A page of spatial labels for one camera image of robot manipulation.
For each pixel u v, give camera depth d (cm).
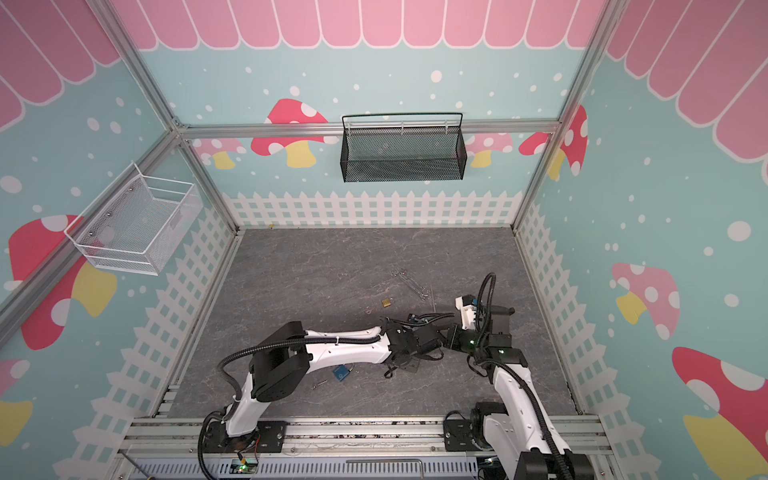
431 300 100
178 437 76
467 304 76
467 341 71
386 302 100
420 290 102
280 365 49
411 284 103
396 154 94
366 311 97
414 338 67
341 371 84
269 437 74
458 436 74
